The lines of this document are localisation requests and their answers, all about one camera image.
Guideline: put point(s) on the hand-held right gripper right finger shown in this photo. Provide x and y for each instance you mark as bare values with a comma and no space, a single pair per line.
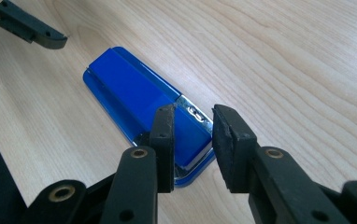
232,149

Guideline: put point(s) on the blue stapler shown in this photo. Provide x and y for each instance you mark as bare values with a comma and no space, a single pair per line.
130,81

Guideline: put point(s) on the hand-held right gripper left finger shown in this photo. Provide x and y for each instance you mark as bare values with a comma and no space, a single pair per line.
164,149

